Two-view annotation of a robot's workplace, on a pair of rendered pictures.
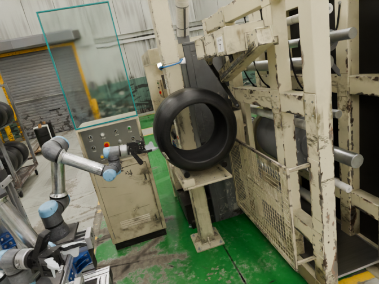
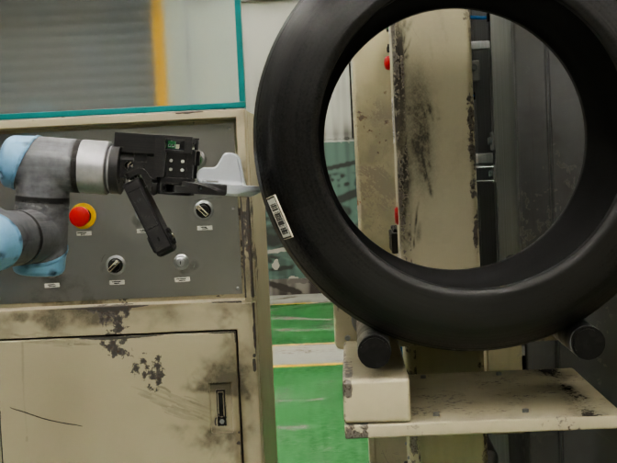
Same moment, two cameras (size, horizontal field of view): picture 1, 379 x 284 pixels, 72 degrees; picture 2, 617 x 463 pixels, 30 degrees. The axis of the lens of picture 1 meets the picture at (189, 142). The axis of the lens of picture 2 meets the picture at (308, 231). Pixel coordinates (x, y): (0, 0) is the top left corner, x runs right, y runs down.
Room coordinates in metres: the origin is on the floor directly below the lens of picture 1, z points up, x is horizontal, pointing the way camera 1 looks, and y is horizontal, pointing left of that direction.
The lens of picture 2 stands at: (0.20, -0.19, 1.14)
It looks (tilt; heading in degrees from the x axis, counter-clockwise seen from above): 3 degrees down; 13
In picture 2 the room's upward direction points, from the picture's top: 3 degrees counter-clockwise
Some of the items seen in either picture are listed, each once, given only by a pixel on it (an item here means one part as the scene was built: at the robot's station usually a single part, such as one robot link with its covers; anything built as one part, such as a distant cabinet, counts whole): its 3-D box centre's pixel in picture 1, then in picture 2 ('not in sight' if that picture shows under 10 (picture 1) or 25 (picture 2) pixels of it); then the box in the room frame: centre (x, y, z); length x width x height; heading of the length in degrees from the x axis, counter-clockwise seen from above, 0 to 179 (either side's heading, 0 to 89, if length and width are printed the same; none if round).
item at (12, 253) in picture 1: (12, 259); not in sight; (0.91, 0.79, 1.04); 0.11 x 0.08 x 0.09; 75
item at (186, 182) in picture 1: (183, 174); (374, 377); (1.87, 0.09, 0.84); 0.36 x 0.09 x 0.06; 10
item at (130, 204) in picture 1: (125, 180); (137, 419); (2.48, 0.71, 0.63); 0.56 x 0.41 x 1.27; 100
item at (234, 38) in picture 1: (225, 43); not in sight; (1.82, -0.36, 1.71); 0.61 x 0.25 x 0.15; 10
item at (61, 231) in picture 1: (56, 228); not in sight; (1.56, 0.98, 0.77); 0.15 x 0.15 x 0.10
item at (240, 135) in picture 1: (230, 126); not in sight; (2.18, -0.38, 1.05); 0.20 x 0.15 x 0.30; 10
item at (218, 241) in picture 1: (206, 238); not in sight; (2.14, 0.02, 0.02); 0.27 x 0.27 x 0.04; 10
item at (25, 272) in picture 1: (25, 275); not in sight; (0.93, 0.78, 0.94); 0.11 x 0.08 x 0.11; 165
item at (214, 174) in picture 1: (201, 173); (470, 398); (1.89, -0.04, 0.80); 0.37 x 0.36 x 0.02; 100
